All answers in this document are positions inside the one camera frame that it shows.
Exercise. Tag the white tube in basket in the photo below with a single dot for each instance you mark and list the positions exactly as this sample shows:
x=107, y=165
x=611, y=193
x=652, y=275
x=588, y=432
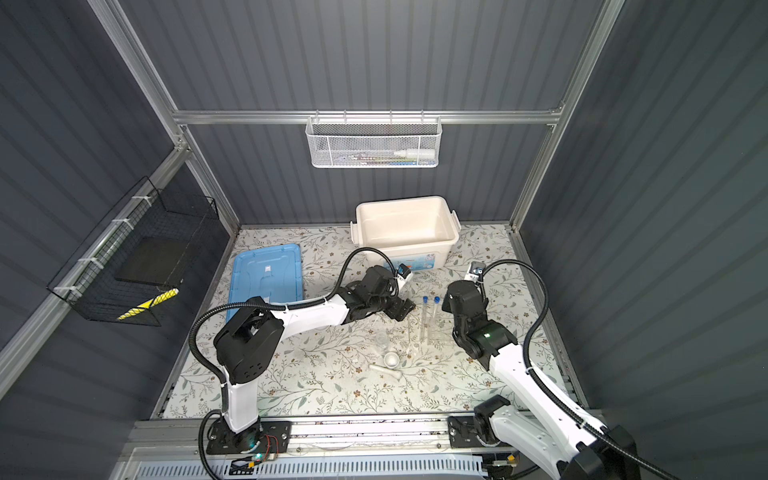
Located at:
x=417, y=155

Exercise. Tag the yellow black striped tape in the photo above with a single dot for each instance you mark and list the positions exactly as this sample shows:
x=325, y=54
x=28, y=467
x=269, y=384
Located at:
x=148, y=305

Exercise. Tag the blue plastic bin lid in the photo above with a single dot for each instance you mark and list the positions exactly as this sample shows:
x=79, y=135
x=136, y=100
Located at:
x=273, y=273

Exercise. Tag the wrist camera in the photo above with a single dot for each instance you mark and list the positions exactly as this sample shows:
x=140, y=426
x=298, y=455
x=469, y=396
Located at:
x=403, y=272
x=475, y=271

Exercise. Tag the white plastic storage bin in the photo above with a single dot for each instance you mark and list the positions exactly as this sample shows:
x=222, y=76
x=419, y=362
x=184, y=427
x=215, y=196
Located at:
x=417, y=232

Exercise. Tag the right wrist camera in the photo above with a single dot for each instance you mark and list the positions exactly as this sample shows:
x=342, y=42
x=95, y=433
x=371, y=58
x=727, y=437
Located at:
x=475, y=271

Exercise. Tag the white porcelain mortar bowl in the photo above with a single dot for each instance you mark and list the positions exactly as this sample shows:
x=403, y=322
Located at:
x=391, y=360

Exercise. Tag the black wire wall basket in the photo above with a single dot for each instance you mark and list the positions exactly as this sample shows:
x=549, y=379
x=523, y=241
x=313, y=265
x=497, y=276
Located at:
x=150, y=247

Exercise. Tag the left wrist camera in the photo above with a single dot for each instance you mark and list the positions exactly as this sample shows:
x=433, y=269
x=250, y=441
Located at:
x=403, y=272

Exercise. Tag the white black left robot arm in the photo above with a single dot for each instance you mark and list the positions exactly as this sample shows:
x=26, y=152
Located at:
x=246, y=344

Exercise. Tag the clear plastic test tube rack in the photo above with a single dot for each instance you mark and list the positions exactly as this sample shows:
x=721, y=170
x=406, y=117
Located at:
x=403, y=337

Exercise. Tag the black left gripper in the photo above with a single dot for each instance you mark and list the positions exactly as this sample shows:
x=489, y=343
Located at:
x=401, y=308

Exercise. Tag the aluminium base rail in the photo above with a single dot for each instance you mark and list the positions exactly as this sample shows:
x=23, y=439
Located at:
x=377, y=446

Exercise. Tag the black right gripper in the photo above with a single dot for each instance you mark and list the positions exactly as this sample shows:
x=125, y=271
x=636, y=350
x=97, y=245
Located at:
x=446, y=303

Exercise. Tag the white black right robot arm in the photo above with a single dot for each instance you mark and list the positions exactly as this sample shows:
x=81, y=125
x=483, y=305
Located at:
x=528, y=396

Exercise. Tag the white wire mesh basket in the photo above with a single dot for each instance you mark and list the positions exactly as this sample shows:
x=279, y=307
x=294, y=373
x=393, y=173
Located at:
x=348, y=145

